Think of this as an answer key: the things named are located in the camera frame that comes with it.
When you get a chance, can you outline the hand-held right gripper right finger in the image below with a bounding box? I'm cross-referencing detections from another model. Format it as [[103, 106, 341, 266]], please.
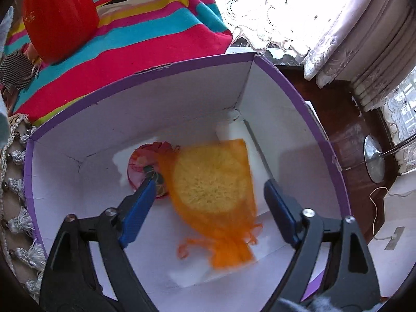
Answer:
[[264, 179, 381, 312]]

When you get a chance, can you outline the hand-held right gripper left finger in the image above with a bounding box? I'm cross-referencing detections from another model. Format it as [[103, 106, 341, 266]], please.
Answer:
[[39, 173, 164, 312]]

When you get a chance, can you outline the beige tasselled cushion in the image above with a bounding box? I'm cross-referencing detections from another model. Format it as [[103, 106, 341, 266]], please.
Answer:
[[0, 113, 48, 301]]

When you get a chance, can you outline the red plastic jar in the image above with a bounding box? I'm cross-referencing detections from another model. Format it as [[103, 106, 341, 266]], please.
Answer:
[[22, 0, 100, 66]]

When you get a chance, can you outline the beige pleated curtain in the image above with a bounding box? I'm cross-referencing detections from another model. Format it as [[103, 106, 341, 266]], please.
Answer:
[[304, 0, 416, 113]]

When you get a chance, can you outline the orange mesh pouch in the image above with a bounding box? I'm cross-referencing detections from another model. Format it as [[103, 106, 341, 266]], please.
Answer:
[[157, 139, 262, 270]]

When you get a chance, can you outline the striped colourful cloth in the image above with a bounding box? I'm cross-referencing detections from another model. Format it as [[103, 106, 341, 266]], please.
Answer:
[[6, 0, 233, 127]]

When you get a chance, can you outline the white lace curtain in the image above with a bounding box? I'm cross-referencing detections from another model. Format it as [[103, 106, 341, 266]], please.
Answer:
[[211, 0, 352, 60]]

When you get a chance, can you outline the white cable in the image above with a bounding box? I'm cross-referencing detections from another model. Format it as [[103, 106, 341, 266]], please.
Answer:
[[369, 187, 416, 243]]

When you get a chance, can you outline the red round fabric pouch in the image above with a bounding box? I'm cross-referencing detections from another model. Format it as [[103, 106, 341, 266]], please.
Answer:
[[127, 141, 179, 199]]

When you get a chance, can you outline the round metal lamp base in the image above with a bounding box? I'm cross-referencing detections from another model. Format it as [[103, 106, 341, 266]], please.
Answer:
[[363, 134, 385, 184]]

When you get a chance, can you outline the black checkered cloth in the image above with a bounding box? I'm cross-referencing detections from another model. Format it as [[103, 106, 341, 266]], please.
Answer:
[[0, 51, 37, 91]]

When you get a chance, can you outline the purple cardboard box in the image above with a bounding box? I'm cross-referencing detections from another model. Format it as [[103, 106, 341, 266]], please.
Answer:
[[24, 52, 352, 312]]

